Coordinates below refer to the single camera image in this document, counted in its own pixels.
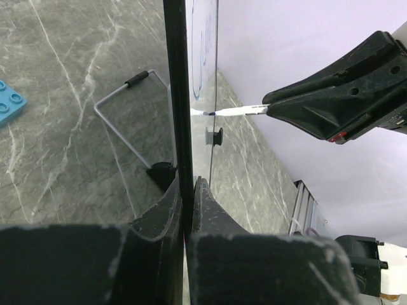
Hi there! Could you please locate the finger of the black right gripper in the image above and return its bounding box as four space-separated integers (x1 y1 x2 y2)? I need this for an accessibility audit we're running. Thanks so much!
262 31 406 144

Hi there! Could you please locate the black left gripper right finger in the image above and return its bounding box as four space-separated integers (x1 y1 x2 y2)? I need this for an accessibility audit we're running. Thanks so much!
186 178 361 304

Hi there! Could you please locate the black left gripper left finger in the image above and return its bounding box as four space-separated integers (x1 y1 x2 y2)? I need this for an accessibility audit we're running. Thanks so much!
1 180 184 304

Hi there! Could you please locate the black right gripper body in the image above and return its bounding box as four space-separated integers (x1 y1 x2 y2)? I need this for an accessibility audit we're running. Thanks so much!
376 108 406 134

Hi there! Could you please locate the white marker pen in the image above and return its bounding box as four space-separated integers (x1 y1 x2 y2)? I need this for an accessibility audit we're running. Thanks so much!
190 105 268 117

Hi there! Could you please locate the white whiteboard black frame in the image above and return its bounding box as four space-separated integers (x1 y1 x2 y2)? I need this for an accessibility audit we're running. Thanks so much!
93 0 225 229

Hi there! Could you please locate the blue studded building plate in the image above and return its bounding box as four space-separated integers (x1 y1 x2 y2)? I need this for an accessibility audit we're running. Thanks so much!
0 80 27 128

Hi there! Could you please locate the aluminium extrusion frame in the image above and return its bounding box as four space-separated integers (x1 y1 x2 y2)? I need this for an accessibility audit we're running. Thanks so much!
288 180 319 236

